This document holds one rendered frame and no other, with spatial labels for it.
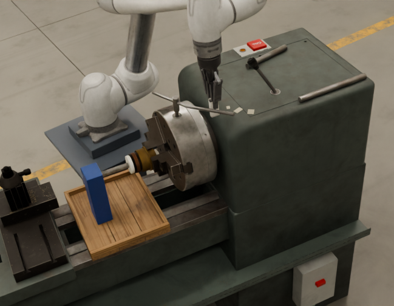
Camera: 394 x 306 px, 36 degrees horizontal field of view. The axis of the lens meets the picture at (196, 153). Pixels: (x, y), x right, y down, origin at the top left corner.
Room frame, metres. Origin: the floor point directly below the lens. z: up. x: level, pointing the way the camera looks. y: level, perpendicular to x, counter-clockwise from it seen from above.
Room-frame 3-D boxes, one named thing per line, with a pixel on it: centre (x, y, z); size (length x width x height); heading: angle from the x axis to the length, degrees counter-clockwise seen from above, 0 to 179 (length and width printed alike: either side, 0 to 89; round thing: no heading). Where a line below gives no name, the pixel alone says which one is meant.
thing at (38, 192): (1.62, 0.63, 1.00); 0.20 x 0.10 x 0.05; 111
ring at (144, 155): (1.70, 0.20, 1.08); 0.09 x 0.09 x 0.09; 21
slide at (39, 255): (1.55, 0.63, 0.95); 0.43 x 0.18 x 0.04; 21
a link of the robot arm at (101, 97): (2.31, 0.42, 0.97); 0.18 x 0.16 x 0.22; 126
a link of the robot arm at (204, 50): (1.67, -0.07, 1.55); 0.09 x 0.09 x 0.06
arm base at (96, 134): (2.29, 0.44, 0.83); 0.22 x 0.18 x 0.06; 121
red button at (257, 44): (2.13, -0.28, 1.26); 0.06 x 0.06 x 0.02; 21
